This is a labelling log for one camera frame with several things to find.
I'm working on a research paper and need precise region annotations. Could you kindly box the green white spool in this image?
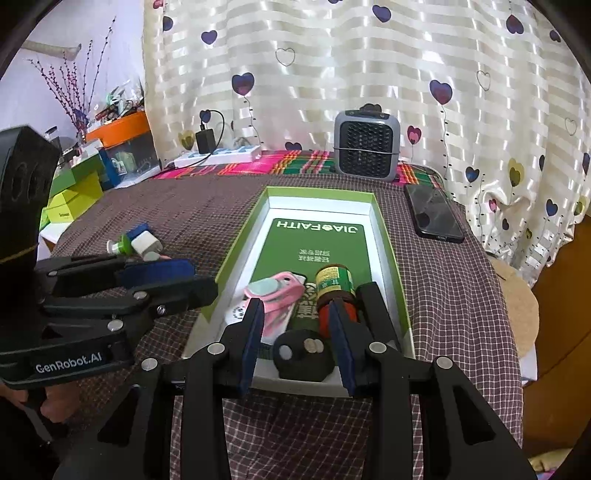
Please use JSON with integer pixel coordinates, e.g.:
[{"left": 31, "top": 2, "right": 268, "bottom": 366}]
[{"left": 106, "top": 234, "right": 134, "bottom": 256}]

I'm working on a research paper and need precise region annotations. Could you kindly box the white usb charger plug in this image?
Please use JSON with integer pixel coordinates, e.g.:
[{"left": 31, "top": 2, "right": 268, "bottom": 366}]
[{"left": 130, "top": 230, "right": 163, "bottom": 257}]

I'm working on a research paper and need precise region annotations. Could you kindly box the blue usb stick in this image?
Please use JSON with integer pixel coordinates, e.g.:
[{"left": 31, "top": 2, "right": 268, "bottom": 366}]
[{"left": 125, "top": 222, "right": 149, "bottom": 241}]

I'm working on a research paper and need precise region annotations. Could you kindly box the pink clip front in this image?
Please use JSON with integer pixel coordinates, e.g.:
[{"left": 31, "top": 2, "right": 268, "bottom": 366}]
[{"left": 243, "top": 271, "right": 307, "bottom": 345}]

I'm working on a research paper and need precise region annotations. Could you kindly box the pink clip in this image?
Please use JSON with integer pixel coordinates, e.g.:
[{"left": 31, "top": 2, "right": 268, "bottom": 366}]
[
  {"left": 142, "top": 251, "right": 170, "bottom": 262},
  {"left": 243, "top": 271, "right": 307, "bottom": 345}
]

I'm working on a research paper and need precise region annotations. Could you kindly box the white black oval gadget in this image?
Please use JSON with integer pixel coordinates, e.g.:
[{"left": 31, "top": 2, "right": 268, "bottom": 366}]
[{"left": 273, "top": 329, "right": 335, "bottom": 382}]

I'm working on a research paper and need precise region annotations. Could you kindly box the black rectangular case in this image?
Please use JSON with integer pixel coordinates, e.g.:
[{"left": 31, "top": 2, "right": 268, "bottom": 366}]
[{"left": 356, "top": 282, "right": 402, "bottom": 352}]

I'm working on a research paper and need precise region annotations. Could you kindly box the red cap medicine bottle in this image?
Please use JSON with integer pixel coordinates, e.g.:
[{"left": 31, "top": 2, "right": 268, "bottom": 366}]
[{"left": 315, "top": 264, "right": 359, "bottom": 339}]

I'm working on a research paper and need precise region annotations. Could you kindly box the pink clip back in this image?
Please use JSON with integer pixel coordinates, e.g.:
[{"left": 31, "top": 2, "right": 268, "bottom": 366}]
[{"left": 142, "top": 251, "right": 170, "bottom": 262}]

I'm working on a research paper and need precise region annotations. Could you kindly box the round grey white device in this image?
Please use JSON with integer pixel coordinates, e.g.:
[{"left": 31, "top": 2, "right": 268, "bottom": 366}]
[{"left": 223, "top": 301, "right": 249, "bottom": 327}]

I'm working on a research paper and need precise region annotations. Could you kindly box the left hand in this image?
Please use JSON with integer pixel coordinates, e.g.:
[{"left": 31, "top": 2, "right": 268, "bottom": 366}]
[{"left": 0, "top": 382, "right": 80, "bottom": 423}]

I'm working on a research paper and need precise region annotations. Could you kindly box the white side table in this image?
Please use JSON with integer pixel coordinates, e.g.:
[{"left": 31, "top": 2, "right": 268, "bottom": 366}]
[{"left": 40, "top": 222, "right": 71, "bottom": 252}]

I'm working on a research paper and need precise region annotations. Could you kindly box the wooden wardrobe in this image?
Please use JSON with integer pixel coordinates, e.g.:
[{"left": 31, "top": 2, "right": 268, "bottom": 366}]
[{"left": 523, "top": 215, "right": 590, "bottom": 456}]

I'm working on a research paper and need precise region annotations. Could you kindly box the yellow green shoe box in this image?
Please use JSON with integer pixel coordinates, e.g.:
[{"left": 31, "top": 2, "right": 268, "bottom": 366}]
[{"left": 44, "top": 154, "right": 104, "bottom": 223}]

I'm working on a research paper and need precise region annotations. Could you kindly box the orange lid storage bin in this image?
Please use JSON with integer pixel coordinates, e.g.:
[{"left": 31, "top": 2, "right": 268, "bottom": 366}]
[{"left": 86, "top": 111, "right": 161, "bottom": 188}]

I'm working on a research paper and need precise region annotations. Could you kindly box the round wooden stool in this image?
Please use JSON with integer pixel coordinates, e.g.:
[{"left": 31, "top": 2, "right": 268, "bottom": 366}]
[{"left": 489, "top": 257, "right": 540, "bottom": 359}]

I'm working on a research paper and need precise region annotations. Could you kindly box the black charger adapter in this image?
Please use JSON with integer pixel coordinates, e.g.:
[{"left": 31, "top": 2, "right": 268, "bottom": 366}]
[{"left": 195, "top": 129, "right": 216, "bottom": 155}]

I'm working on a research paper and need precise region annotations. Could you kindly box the green white cardboard box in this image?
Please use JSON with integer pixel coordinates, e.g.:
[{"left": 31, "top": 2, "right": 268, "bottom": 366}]
[{"left": 182, "top": 187, "right": 416, "bottom": 397}]

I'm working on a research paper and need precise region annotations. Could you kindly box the white power strip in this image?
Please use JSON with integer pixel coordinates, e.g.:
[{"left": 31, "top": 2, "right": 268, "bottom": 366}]
[{"left": 171, "top": 146, "right": 262, "bottom": 168}]

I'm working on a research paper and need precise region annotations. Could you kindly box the colourful plaid cloth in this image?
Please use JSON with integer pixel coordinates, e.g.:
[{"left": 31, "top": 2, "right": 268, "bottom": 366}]
[{"left": 155, "top": 150, "right": 441, "bottom": 188}]

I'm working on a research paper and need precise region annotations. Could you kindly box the purple flower branches vase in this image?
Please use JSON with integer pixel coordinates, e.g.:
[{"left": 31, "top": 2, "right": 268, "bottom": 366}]
[{"left": 28, "top": 17, "right": 116, "bottom": 139}]

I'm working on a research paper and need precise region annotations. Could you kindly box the black smartphone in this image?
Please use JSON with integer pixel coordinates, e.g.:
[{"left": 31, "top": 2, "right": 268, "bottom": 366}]
[{"left": 404, "top": 184, "right": 465, "bottom": 244}]

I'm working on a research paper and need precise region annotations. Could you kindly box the grey portable fan heater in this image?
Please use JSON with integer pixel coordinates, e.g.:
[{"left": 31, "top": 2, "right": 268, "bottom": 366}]
[{"left": 334, "top": 103, "right": 401, "bottom": 182}]

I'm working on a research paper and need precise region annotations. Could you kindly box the heart pattern curtain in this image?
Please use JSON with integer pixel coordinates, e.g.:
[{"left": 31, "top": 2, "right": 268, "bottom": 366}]
[{"left": 142, "top": 0, "right": 590, "bottom": 283}]

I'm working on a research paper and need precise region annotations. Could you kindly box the black charger cable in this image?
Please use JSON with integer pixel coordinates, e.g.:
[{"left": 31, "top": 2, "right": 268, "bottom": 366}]
[{"left": 163, "top": 109, "right": 228, "bottom": 169}]

